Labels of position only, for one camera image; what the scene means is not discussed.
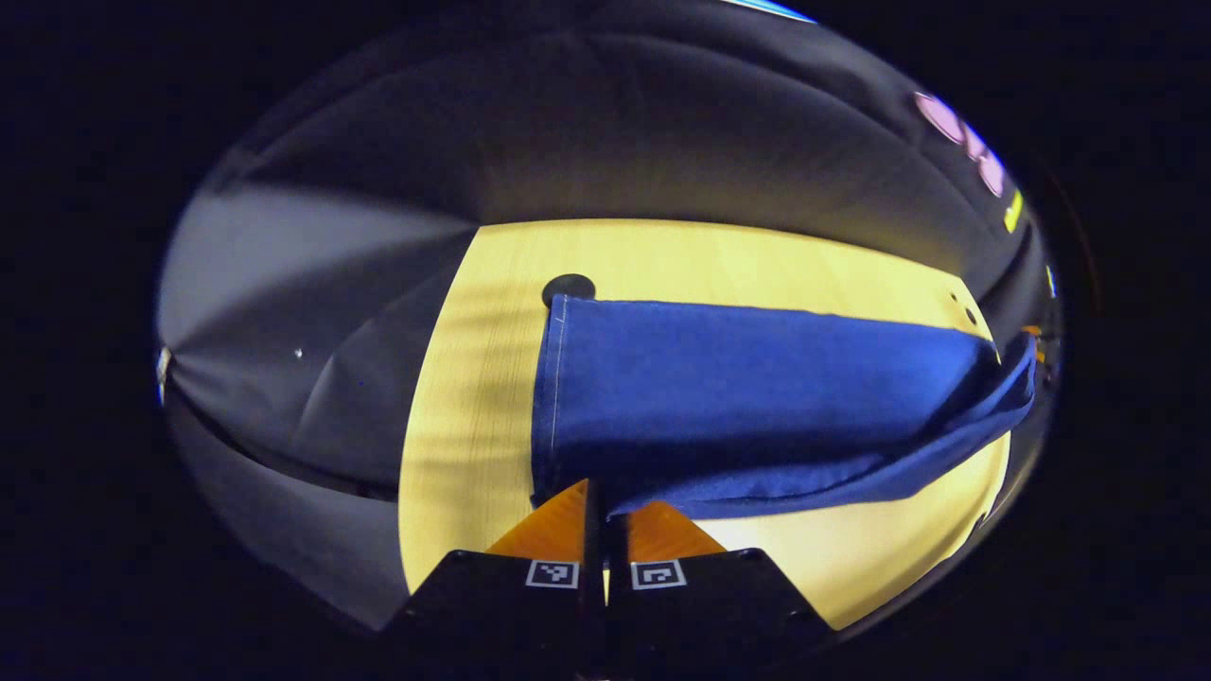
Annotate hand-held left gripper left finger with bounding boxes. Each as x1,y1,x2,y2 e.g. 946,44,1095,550
378,478,607,680

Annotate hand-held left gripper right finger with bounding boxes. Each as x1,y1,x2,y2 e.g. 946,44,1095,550
605,499,839,680

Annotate blue jeans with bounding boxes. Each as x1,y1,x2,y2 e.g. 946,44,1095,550
530,293,1040,521

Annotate black round table grommet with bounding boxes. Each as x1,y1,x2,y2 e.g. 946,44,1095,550
541,273,597,307

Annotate black backdrop cloth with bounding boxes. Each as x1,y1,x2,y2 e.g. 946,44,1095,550
156,0,1066,630

